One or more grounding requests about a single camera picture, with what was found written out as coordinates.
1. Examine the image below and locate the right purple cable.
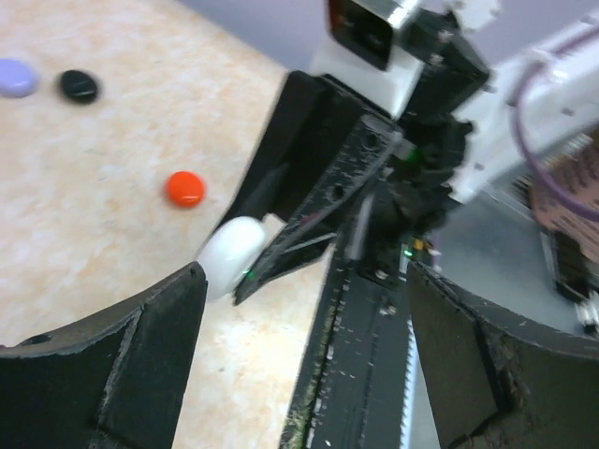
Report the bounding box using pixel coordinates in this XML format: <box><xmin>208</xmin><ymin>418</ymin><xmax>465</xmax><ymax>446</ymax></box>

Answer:
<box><xmin>514</xmin><ymin>22</ymin><xmax>599</xmax><ymax>221</ymax></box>

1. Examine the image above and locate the white round charging case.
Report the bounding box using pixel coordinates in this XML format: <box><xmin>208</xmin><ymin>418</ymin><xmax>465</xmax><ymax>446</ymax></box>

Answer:
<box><xmin>197</xmin><ymin>216</ymin><xmax>267</xmax><ymax>301</ymax></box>

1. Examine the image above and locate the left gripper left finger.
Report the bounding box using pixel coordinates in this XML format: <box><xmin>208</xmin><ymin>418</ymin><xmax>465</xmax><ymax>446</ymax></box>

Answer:
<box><xmin>1</xmin><ymin>263</ymin><xmax>207</xmax><ymax>448</ymax></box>

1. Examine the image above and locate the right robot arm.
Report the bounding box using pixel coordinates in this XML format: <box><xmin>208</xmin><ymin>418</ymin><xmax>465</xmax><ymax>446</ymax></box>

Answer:
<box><xmin>198</xmin><ymin>1</ymin><xmax>598</xmax><ymax>302</ymax></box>

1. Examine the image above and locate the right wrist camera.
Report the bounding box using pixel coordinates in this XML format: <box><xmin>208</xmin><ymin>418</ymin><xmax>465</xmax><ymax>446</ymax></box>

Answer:
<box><xmin>311</xmin><ymin>0</ymin><xmax>425</xmax><ymax>116</ymax></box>

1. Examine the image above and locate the white slotted cable duct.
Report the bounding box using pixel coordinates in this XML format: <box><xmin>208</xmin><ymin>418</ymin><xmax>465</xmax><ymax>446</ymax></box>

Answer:
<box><xmin>399</xmin><ymin>319</ymin><xmax>419</xmax><ymax>449</ymax></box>

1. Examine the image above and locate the pink perforated basket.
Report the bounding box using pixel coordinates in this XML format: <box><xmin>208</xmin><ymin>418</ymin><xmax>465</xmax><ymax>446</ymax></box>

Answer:
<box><xmin>530</xmin><ymin>134</ymin><xmax>598</xmax><ymax>262</ymax></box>

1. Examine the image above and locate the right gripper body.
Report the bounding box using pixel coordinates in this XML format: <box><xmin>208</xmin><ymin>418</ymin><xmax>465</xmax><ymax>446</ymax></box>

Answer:
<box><xmin>364</xmin><ymin>8</ymin><xmax>492</xmax><ymax>141</ymax></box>

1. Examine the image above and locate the orange charging case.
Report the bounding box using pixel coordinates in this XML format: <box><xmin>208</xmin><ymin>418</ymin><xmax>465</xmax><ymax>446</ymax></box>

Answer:
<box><xmin>165</xmin><ymin>171</ymin><xmax>206</xmax><ymax>209</ymax></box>

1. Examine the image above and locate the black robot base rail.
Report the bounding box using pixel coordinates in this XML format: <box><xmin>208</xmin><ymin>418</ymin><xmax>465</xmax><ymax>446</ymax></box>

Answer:
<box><xmin>279</xmin><ymin>228</ymin><xmax>411</xmax><ymax>449</ymax></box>

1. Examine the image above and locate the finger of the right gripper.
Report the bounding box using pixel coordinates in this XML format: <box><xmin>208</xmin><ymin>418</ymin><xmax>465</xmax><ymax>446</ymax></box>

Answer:
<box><xmin>234</xmin><ymin>114</ymin><xmax>402</xmax><ymax>305</ymax></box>
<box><xmin>231</xmin><ymin>70</ymin><xmax>388</xmax><ymax>222</ymax></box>

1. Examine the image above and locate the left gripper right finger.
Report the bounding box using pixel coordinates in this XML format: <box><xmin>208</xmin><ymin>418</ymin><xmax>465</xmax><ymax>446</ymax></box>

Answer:
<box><xmin>407</xmin><ymin>263</ymin><xmax>598</xmax><ymax>449</ymax></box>

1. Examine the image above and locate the purple round charging case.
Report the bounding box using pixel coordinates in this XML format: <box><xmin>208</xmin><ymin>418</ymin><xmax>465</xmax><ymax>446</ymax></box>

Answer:
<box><xmin>0</xmin><ymin>58</ymin><xmax>39</xmax><ymax>98</ymax></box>

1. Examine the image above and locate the black round charging case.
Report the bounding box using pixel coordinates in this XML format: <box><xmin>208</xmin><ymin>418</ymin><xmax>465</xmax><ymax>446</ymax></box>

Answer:
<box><xmin>58</xmin><ymin>69</ymin><xmax>100</xmax><ymax>105</ymax></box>

